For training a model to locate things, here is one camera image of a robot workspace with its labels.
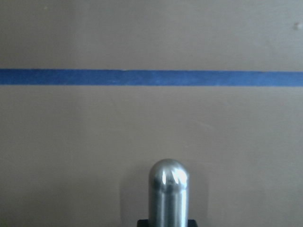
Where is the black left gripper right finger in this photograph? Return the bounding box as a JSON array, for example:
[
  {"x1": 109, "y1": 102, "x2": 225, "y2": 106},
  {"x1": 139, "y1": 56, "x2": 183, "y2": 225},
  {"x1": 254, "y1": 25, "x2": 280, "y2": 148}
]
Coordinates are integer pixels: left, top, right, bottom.
[{"x1": 187, "y1": 219, "x2": 198, "y2": 227}]

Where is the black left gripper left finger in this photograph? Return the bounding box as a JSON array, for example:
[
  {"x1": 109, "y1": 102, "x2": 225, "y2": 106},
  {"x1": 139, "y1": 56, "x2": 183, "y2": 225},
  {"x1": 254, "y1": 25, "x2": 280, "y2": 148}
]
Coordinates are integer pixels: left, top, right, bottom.
[{"x1": 137, "y1": 219, "x2": 149, "y2": 227}]

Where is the steel muddler black tip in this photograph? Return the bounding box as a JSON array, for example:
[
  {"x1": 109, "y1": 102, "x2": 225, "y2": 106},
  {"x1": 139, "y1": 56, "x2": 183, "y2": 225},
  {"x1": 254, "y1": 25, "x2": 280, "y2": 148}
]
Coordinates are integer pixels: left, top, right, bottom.
[{"x1": 148, "y1": 159, "x2": 190, "y2": 227}]

